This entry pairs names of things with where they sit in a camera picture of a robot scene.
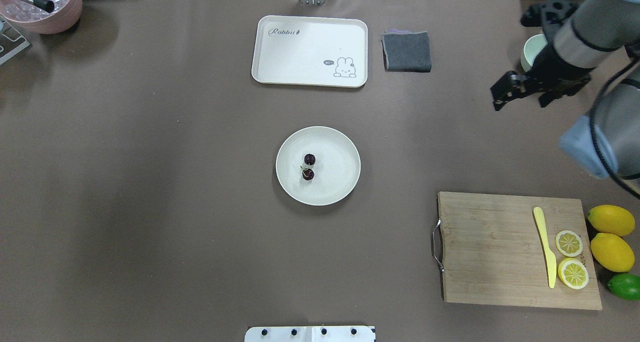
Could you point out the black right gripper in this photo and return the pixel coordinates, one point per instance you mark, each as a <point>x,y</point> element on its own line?
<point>556,64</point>

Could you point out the white round plate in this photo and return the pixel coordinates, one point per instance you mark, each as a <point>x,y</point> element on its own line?
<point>337,168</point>

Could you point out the dark red cherry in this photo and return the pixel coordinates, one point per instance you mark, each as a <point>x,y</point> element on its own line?
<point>307,173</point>
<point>309,159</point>

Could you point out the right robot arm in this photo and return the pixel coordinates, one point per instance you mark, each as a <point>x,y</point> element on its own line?
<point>605,140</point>

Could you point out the cream rabbit tray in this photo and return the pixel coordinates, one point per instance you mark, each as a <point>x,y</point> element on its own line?
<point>310,51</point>

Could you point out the mint green bowl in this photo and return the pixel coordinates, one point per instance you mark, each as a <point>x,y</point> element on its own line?
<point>532,47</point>

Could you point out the grey folded cloth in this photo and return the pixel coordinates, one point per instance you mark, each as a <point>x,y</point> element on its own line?
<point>406,51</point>

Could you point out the yellow lemon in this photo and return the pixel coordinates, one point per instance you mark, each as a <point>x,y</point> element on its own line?
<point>612,219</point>
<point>612,252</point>

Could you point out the lemon slice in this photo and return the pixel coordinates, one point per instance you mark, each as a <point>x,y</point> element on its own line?
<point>569,243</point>
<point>573,273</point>

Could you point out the yellow plastic knife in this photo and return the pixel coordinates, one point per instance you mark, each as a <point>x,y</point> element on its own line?
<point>549,257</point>

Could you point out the green lime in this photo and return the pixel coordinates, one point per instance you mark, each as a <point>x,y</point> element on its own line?
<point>625,286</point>

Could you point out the pink bowl with ice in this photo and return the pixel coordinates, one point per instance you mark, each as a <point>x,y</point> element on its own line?
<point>45,17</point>

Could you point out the white cup rack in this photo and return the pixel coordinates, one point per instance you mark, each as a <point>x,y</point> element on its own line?
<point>12,42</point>

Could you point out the white pillar mount base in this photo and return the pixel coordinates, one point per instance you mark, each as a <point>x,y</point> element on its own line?
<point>311,333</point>

